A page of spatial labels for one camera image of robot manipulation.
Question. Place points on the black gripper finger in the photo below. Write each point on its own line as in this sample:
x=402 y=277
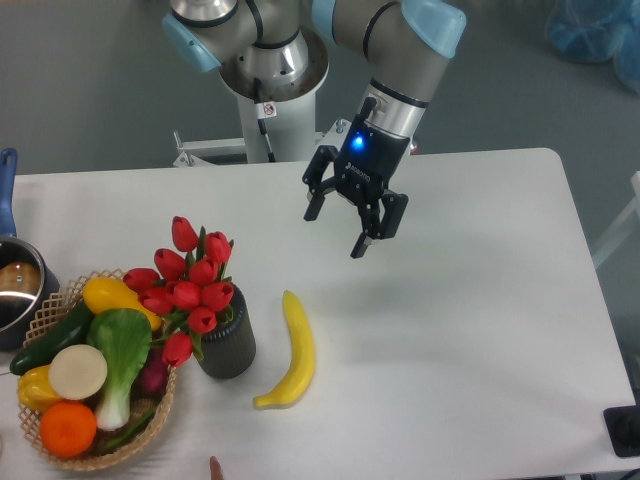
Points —
x=380 y=219
x=318 y=188

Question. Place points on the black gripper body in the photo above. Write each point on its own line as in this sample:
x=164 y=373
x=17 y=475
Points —
x=366 y=163

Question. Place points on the red tulip bouquet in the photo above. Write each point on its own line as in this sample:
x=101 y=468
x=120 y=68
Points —
x=188 y=288

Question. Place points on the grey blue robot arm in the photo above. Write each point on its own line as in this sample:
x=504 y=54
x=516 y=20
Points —
x=408 y=43

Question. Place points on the dark grey ribbed vase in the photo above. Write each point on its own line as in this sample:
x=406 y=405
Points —
x=230 y=349

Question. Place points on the person fingertip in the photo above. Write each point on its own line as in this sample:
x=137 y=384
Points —
x=215 y=469

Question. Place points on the yellow plastic banana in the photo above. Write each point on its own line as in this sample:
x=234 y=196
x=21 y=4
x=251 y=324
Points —
x=297 y=379

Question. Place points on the yellow squash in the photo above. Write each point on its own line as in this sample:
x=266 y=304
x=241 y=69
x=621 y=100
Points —
x=104 y=293

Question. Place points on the blue plastic bag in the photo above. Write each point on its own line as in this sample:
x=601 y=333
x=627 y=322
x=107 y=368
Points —
x=596 y=32

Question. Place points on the green bok choy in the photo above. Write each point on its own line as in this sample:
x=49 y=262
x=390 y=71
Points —
x=123 y=337

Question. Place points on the purple red onion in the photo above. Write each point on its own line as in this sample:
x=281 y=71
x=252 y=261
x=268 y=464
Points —
x=153 y=377

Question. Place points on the dark green cucumber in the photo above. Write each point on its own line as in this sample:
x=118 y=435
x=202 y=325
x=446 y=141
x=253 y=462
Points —
x=71 y=330

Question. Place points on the woven wicker basket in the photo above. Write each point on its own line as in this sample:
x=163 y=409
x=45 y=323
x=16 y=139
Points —
x=52 y=311

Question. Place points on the white round radish slice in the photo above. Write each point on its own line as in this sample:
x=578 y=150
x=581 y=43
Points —
x=77 y=372

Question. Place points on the dark blue saucepan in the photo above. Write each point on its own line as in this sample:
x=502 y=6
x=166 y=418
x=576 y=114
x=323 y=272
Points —
x=26 y=280

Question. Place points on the green chili pepper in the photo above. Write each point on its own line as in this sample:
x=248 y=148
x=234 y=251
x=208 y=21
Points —
x=125 y=437

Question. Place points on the black device at table edge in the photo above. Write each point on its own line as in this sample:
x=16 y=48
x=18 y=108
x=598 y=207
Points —
x=623 y=430

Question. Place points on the orange fruit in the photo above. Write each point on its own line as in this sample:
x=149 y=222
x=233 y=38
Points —
x=67 y=429

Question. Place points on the yellow bell pepper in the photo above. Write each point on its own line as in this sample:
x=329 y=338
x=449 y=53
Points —
x=35 y=390

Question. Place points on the white metal frame right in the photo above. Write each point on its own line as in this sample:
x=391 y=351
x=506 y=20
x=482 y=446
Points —
x=625 y=223

